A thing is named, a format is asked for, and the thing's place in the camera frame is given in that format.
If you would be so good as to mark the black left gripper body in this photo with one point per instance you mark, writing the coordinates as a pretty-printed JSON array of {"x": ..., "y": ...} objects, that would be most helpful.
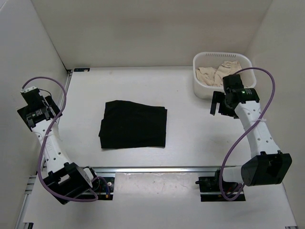
[{"x": 51, "y": 103}]

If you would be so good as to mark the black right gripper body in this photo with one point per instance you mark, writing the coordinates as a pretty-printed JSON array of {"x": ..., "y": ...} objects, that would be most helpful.
[{"x": 225, "y": 109}]

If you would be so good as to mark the black trousers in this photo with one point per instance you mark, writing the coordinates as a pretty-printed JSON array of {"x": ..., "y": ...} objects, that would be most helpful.
[{"x": 132, "y": 125}]

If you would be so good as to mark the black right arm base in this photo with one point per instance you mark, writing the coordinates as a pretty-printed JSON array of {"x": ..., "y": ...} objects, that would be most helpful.
[{"x": 210, "y": 190}]

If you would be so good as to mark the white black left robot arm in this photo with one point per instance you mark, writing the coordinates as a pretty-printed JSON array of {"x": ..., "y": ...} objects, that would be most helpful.
[{"x": 65, "y": 180}]

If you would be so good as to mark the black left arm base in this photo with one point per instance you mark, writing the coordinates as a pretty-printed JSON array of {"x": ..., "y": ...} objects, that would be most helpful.
[{"x": 102, "y": 187}]

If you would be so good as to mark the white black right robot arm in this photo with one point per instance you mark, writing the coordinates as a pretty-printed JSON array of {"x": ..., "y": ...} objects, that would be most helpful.
[{"x": 267, "y": 165}]

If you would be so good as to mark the beige garment in basket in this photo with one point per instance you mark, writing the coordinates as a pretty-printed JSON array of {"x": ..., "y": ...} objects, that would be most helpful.
[{"x": 214, "y": 77}]

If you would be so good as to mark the white plastic basket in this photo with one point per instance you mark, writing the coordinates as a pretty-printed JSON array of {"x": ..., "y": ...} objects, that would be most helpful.
[{"x": 214, "y": 59}]

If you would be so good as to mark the blue corner label sticker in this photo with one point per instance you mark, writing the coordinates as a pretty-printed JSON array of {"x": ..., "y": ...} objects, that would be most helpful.
[{"x": 81, "y": 70}]

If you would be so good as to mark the white front cover panel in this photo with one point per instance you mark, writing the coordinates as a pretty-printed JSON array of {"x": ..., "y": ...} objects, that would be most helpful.
[{"x": 162, "y": 201}]

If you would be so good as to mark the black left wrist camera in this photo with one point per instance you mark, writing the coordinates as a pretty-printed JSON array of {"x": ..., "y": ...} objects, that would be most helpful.
[{"x": 32, "y": 96}]

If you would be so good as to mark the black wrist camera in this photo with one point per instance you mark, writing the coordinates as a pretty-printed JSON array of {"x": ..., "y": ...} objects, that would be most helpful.
[
  {"x": 232, "y": 82},
  {"x": 32, "y": 96}
]

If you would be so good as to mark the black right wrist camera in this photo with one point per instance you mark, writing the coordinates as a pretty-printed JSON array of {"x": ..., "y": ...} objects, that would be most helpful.
[{"x": 232, "y": 82}]

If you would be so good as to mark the aluminium table edge rail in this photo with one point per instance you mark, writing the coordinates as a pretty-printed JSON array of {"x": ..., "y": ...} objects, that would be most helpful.
[{"x": 155, "y": 169}]

